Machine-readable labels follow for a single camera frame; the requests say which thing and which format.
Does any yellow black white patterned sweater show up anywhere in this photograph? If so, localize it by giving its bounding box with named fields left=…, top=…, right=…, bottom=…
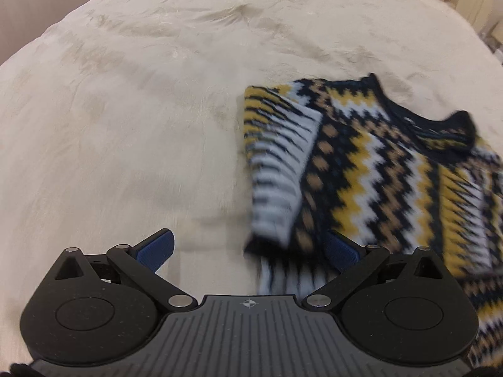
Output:
left=244, top=75, right=502, bottom=368

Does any cream floral bedspread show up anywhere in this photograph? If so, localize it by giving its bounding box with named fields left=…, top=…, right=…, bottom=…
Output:
left=1, top=0, right=502, bottom=369

